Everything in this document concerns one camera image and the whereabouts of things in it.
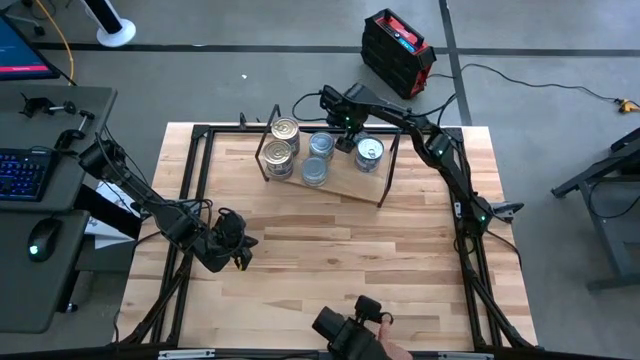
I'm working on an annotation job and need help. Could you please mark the silver-lid can green label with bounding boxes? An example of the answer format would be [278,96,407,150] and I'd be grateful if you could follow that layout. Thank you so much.
[308,131,336,162]
[301,156,330,188]

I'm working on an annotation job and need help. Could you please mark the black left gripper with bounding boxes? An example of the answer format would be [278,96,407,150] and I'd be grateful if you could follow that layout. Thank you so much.
[199,227,260,274]

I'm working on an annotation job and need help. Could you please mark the white paper sheets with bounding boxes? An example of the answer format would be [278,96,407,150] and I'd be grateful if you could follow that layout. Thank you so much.
[84,182,144,250]

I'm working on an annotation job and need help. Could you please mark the yellow cable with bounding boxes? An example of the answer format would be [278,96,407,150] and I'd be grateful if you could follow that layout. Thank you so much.
[32,0,76,84]

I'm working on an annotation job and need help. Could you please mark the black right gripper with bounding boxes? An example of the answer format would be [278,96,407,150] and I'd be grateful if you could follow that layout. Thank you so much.
[327,105,370,154]

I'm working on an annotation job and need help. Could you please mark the dark grey desk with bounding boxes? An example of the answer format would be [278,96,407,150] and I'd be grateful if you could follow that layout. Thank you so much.
[0,82,119,335]

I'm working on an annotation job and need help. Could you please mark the person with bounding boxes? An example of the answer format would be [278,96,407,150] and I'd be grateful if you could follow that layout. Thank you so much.
[377,319,414,360]

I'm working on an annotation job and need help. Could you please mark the black left-arm cable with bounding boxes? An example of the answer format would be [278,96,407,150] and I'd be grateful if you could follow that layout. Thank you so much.
[99,127,216,214]

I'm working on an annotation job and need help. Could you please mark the blue-screen monitor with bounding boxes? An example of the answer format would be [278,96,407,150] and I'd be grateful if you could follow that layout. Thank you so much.
[0,12,61,82]

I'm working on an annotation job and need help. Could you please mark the silver aluminium bracket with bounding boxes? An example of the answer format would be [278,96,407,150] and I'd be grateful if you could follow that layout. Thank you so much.
[437,351,496,360]
[157,348,216,360]

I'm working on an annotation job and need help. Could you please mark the black desk clamp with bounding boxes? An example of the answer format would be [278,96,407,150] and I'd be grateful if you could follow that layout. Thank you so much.
[18,92,79,120]
[52,109,96,151]

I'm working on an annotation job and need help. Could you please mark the black aluminium table frame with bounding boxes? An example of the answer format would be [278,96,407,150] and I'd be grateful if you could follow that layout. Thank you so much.
[115,123,539,351]

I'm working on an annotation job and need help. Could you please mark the black camera cable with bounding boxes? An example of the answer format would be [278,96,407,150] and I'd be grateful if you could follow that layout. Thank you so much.
[291,91,331,124]

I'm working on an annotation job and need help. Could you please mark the dark metal stand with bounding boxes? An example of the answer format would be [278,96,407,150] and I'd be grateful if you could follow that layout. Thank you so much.
[549,127,640,294]

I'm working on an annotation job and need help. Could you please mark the black wire rack shelf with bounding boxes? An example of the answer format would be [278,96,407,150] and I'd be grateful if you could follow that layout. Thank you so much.
[253,103,402,209]

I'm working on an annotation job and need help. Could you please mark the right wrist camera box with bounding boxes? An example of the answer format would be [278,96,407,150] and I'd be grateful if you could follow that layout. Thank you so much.
[319,84,347,109]

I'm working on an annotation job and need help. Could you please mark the white pedestal stand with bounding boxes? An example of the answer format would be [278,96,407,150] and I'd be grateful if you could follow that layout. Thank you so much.
[79,0,137,49]

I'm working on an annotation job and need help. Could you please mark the black computer mouse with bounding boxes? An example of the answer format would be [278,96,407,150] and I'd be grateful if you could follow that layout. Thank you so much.
[25,217,64,264]

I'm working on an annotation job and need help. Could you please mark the black backlit keyboard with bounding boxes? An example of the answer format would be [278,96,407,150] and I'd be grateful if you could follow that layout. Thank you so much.
[0,148,54,202]

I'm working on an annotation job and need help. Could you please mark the black flat panel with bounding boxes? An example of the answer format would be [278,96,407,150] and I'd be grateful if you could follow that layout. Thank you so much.
[73,183,144,240]

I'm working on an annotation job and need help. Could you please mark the black floor cable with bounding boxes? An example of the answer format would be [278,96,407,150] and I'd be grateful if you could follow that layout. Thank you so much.
[428,62,624,107]

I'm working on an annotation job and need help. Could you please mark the red black tool case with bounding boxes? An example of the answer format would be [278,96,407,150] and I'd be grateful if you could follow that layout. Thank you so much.
[359,7,437,100]

